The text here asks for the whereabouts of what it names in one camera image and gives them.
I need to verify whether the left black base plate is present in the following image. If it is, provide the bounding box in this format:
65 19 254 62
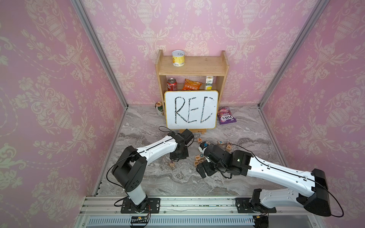
121 198 161 214

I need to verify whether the wooden shelf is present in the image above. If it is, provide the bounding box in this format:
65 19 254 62
155 50 230 107

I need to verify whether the brown V letter block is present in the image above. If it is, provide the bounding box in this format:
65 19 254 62
226 145 232 152

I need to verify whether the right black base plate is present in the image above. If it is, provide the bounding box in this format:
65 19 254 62
235 198 277 214

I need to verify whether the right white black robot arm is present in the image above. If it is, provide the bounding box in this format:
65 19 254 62
196 142 332 217

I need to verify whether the orange snack bag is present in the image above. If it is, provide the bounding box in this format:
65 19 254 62
182 79 202 91

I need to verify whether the yellow tin can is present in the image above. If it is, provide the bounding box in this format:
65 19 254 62
172 50 185 67

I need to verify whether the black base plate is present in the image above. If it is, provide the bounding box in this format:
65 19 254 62
235 198 277 214
121 198 161 214

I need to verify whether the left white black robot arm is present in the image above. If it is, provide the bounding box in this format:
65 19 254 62
107 129 194 213

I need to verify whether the wooden whiteboard stand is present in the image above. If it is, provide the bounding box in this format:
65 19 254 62
179 129 207 134

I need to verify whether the small electronics board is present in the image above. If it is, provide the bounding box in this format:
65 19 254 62
131 216 149 224

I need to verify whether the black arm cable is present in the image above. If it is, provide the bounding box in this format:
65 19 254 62
228 142 345 219

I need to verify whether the green white bottle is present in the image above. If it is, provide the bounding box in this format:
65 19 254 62
155 102 164 116

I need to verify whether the whiteboard with RED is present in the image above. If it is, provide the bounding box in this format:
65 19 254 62
164 90 219 130

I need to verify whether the aluminium rail frame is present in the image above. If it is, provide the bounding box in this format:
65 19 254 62
75 196 325 228

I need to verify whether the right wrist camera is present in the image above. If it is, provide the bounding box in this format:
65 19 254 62
198 141 210 153

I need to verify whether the small milk carton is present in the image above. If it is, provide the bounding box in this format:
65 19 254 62
205 76 214 90

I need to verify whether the purple candy bag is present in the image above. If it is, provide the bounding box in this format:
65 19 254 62
217 106 237 124

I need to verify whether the red soda can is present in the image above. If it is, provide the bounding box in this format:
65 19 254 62
167 78 178 91

